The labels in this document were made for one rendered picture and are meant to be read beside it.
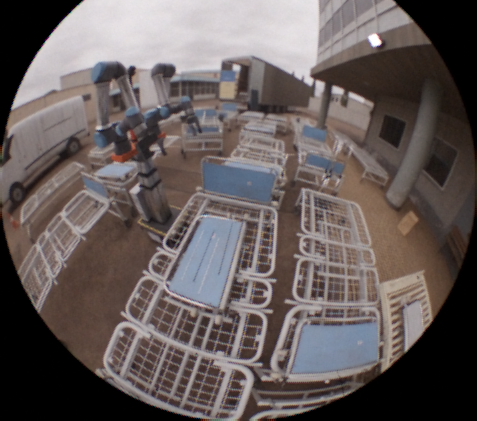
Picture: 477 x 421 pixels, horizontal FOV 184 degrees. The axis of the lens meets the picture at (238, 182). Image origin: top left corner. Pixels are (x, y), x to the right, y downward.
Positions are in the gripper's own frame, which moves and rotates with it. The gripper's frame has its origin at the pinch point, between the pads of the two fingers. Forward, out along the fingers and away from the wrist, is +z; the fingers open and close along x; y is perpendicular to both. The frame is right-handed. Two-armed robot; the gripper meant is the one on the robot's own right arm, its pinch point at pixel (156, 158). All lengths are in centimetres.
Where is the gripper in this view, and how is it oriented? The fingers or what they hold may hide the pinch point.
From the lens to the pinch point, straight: 85.1
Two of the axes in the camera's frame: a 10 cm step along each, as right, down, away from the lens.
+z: 3.5, 7.9, 5.1
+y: -8.6, 0.5, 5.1
